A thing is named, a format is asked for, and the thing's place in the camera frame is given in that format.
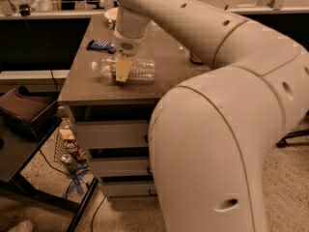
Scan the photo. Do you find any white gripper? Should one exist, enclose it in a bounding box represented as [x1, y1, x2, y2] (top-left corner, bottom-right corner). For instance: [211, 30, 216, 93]
[113, 29, 144, 82]

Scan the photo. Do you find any clear plastic water bottle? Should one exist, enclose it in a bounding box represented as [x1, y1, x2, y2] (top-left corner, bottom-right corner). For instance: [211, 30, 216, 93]
[91, 56, 155, 82]

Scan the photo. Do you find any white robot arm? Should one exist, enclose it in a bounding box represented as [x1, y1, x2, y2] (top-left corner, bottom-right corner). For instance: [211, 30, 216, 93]
[115, 0, 309, 232]

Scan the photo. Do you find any blue chip bag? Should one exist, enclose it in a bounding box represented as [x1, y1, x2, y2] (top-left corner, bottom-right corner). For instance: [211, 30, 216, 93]
[87, 40, 116, 54]

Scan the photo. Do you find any white paper bowl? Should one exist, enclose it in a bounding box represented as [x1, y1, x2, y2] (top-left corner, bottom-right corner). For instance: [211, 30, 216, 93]
[104, 8, 118, 21]

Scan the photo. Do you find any grey drawer cabinet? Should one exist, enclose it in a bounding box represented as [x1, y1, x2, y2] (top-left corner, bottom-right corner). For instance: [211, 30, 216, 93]
[59, 15, 209, 185]

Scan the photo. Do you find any top grey drawer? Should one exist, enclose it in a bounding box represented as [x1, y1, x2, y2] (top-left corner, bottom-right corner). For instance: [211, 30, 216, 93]
[72, 120, 148, 149]

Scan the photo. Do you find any grey drawer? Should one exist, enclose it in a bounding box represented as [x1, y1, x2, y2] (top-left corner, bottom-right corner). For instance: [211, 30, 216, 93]
[72, 120, 148, 149]
[100, 182, 156, 198]
[88, 157, 152, 177]

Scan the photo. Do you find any orange soda can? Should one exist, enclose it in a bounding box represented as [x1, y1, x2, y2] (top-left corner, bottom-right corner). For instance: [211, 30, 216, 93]
[189, 53, 203, 65]

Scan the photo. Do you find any middle grey drawer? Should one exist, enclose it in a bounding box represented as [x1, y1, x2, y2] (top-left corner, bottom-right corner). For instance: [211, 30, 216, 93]
[88, 157, 152, 177]

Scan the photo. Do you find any black power adapter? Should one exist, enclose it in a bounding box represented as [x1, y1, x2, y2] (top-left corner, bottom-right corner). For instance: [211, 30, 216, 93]
[19, 4, 31, 16]

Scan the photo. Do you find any bottom grey drawer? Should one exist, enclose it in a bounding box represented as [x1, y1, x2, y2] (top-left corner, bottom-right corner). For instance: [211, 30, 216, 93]
[100, 182, 156, 198]

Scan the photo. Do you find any black side table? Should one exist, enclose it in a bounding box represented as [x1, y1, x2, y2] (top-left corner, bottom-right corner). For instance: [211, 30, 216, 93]
[0, 117, 98, 232]

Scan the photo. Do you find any black office chair base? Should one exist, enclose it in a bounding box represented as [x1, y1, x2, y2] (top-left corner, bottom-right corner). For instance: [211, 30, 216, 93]
[275, 110, 309, 149]

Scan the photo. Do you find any white shoe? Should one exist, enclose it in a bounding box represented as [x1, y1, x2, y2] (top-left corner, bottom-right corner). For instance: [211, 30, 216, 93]
[8, 220, 34, 232]

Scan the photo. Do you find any wire mesh basket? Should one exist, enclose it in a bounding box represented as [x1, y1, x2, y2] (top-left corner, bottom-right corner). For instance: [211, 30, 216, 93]
[54, 119, 88, 174]

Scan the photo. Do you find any black floor cable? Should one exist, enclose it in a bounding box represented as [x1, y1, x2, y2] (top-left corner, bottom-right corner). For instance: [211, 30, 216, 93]
[90, 196, 107, 232]

